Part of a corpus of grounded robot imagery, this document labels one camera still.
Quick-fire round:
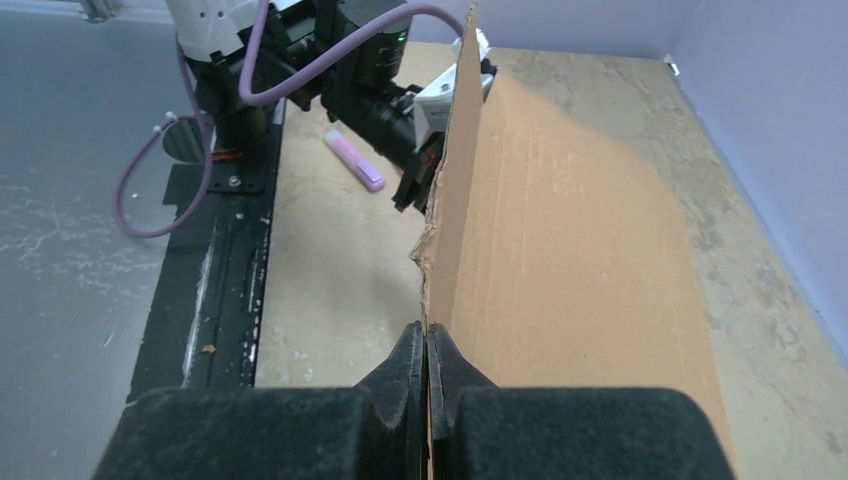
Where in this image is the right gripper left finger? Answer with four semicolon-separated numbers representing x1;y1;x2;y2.
93;322;424;479

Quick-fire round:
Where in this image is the purple highlighter marker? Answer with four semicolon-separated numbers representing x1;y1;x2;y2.
323;129;385;192

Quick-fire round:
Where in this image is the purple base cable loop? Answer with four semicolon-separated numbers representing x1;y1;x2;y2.
113;111;217;240

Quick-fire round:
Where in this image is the brown cardboard box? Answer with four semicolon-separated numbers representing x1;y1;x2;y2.
412;11;733;454

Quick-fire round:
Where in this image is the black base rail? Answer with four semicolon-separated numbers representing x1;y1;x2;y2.
127;103;286;402

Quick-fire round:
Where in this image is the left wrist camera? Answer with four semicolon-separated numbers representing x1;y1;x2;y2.
411;28;497;151

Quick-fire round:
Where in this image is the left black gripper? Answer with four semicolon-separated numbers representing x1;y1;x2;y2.
392;132;441;214

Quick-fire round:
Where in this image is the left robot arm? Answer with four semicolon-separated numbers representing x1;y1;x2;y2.
167;1;455;211

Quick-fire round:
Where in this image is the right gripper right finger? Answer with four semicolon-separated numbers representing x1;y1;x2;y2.
427;324;734;479

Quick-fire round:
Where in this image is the aluminium frame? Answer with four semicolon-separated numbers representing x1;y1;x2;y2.
1;0;173;24

